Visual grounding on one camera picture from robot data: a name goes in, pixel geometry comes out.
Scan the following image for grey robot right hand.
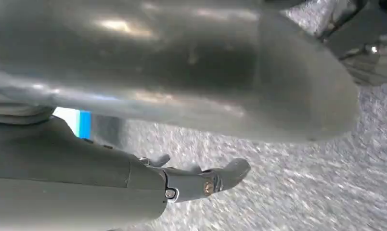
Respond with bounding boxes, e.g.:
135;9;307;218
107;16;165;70
0;0;360;231

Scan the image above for blue metal shelf rack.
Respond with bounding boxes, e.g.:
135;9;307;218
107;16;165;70
78;110;92;140

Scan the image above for robot black metal leg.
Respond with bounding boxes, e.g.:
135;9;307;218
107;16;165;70
318;0;387;87

